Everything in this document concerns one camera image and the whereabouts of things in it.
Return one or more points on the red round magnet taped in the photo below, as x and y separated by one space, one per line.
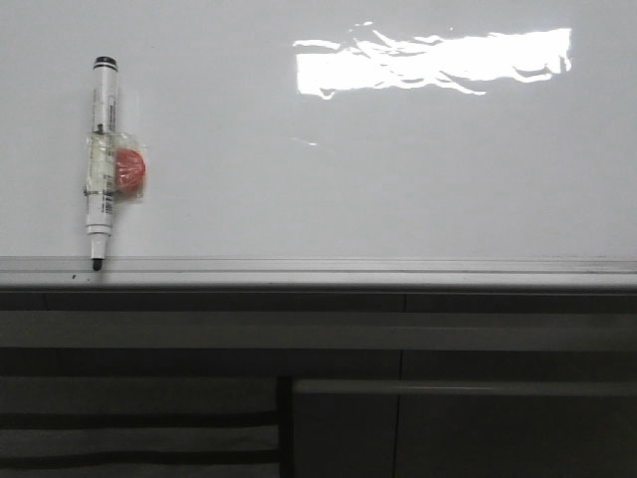
129 169

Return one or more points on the white whiteboard marker pen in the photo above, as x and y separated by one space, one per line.
100 182

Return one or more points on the grey cabinet with drawers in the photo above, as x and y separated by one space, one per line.
205 384

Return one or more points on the white whiteboard with aluminium frame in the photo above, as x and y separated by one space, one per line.
326 144

